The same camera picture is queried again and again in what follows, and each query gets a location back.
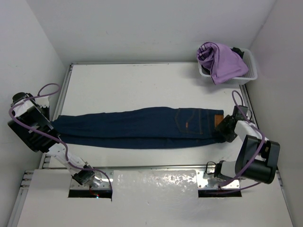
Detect white plastic basket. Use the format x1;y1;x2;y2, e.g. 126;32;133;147
198;48;258;85

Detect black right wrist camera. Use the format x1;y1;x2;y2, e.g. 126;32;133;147
232;105;249;121

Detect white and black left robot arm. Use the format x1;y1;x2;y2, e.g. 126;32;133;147
8;92;96;187

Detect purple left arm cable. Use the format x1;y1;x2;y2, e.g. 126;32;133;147
8;83;113;191

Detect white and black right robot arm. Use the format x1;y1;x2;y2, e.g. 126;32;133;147
214;115;280;184

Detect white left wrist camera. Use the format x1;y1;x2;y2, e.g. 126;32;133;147
35;96;49;108

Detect black garment in basket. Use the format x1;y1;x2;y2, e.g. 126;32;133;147
231;47;244;59

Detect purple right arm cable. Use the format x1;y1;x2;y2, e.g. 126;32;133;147
217;89;265;195

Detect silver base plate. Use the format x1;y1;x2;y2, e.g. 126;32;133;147
196;163;240;191
68;166;114;191

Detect dark blue denim trousers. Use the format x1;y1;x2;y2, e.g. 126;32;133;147
52;107;225;149

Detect purple folded garment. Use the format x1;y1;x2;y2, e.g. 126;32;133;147
196;42;249;85

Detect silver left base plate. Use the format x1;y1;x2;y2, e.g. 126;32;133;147
68;166;114;191

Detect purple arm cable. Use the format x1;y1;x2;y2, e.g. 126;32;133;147
8;83;113;191
217;89;265;195

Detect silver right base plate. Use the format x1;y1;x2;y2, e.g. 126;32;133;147
196;163;240;191

